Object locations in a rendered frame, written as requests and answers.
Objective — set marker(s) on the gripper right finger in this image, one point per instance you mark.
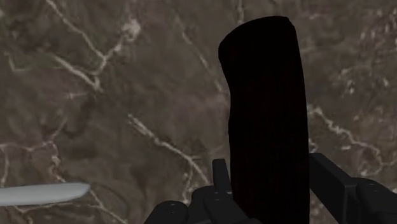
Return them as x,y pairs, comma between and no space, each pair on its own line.
344,189

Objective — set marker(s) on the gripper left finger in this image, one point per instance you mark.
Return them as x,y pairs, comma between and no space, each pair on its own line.
221,198

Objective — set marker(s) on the black rounded long object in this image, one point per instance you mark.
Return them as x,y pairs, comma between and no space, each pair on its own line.
266,124

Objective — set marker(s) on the white flat blade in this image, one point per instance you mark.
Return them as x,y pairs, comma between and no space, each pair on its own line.
40,194

